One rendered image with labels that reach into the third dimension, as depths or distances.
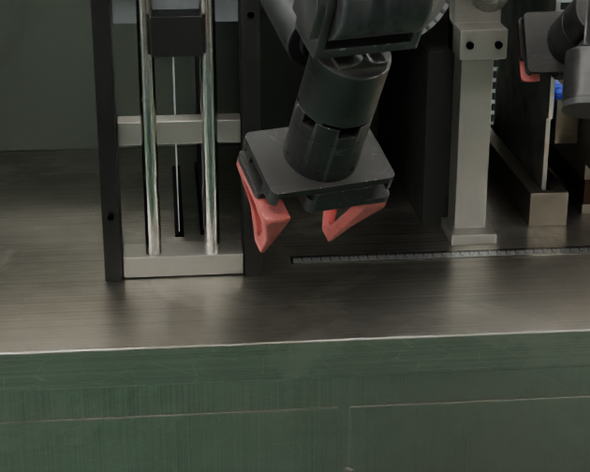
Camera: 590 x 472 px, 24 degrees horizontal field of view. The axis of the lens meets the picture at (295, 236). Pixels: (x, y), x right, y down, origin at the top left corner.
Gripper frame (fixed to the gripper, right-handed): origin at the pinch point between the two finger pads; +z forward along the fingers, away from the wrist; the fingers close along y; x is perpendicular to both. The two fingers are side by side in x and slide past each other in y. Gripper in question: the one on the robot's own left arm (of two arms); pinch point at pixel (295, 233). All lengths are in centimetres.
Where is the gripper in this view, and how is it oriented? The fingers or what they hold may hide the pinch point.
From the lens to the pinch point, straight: 109.4
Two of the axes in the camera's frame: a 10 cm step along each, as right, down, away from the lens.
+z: -2.0, 6.5, 7.3
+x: 3.6, 7.4, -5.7
